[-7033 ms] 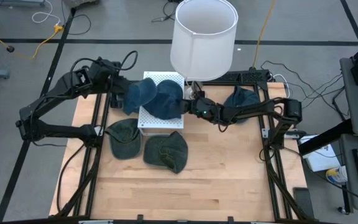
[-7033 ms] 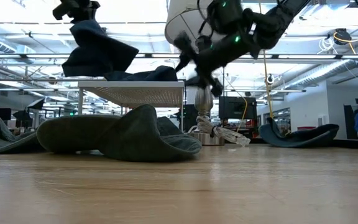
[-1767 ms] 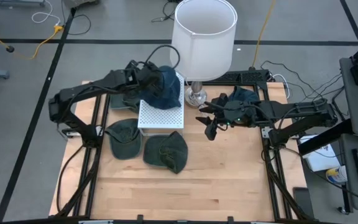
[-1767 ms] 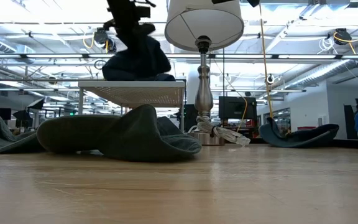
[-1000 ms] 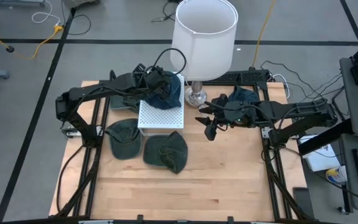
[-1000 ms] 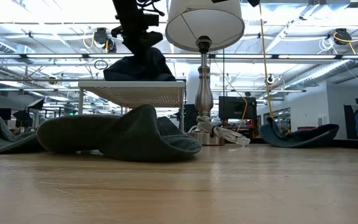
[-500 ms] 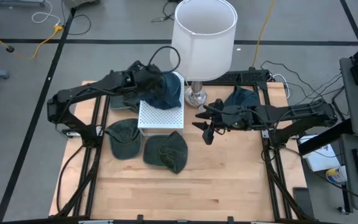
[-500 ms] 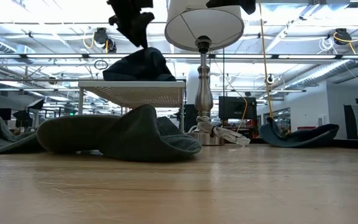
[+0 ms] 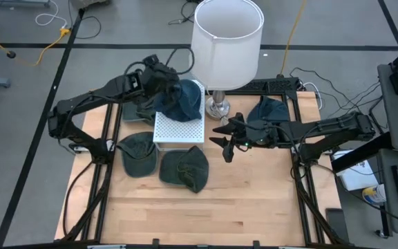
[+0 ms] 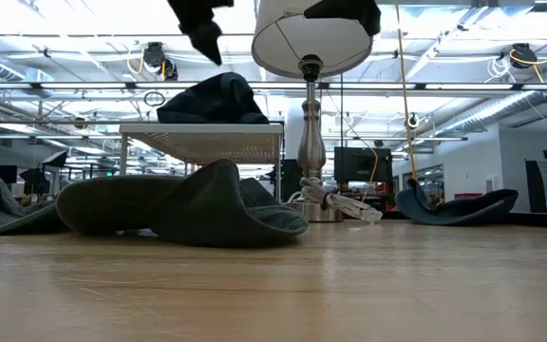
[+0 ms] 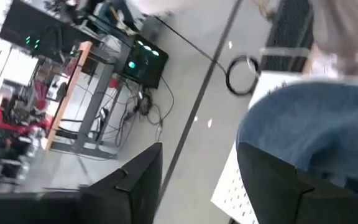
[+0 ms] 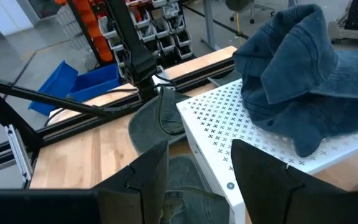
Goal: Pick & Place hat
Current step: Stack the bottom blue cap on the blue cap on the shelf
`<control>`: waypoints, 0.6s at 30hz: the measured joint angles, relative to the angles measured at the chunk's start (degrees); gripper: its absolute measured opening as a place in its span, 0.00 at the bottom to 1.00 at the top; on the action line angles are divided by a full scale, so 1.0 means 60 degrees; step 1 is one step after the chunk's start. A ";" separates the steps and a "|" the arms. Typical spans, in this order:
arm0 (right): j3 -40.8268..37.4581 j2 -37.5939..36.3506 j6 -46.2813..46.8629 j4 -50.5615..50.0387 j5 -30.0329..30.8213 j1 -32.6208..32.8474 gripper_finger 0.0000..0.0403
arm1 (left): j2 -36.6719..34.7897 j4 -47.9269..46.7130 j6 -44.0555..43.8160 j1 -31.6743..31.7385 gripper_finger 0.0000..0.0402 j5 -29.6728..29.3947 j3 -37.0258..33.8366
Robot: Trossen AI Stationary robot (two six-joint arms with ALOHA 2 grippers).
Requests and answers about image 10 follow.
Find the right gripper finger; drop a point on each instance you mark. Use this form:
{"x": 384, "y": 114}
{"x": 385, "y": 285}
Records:
{"x": 349, "y": 9}

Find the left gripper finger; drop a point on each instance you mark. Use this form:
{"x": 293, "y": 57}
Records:
{"x": 202, "y": 24}

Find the dark teal hat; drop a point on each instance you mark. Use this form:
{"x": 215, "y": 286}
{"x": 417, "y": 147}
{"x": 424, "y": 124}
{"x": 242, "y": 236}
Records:
{"x": 458, "y": 209}

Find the white lamp shade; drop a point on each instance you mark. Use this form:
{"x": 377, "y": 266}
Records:
{"x": 297, "y": 43}

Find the white perforated shelf riser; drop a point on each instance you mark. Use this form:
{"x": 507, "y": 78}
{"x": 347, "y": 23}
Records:
{"x": 207, "y": 142}

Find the small round hanging reel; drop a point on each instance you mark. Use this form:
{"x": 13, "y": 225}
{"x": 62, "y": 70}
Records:
{"x": 412, "y": 121}

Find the silver lamp base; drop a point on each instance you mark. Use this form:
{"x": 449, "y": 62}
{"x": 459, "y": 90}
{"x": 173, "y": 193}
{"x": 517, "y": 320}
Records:
{"x": 311, "y": 142}

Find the large black monitor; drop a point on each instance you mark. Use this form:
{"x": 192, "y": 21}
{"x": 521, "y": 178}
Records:
{"x": 354, "y": 164}

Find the black rectangular panel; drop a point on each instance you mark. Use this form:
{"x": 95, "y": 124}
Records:
{"x": 290, "y": 178}

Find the black softbox light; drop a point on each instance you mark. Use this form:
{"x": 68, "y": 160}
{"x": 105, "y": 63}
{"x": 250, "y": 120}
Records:
{"x": 56, "y": 159}
{"x": 33, "y": 178}

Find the red box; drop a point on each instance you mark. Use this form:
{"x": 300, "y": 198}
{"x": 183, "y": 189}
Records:
{"x": 468, "y": 195}

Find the silver ventilation duct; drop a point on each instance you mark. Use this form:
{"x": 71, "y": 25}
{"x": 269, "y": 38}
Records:
{"x": 492, "y": 109}

